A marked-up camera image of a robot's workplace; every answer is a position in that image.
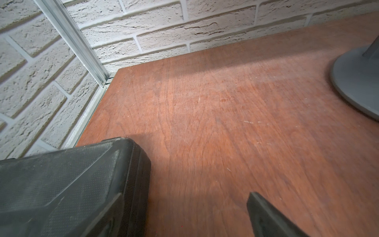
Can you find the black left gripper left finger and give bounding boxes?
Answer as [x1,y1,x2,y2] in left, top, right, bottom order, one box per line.
[88,193,124,237]

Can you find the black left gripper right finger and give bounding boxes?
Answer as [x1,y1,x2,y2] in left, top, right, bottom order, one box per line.
[247,192,308,237]

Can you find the grey round monitor stand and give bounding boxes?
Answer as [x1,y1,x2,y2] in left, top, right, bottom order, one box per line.
[330,38,379,121]

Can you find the black plastic case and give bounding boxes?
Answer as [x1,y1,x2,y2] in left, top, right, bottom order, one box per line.
[1,138,151,237]

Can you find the aluminium left corner post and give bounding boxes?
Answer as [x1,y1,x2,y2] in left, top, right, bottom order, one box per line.
[34,0,109,87]

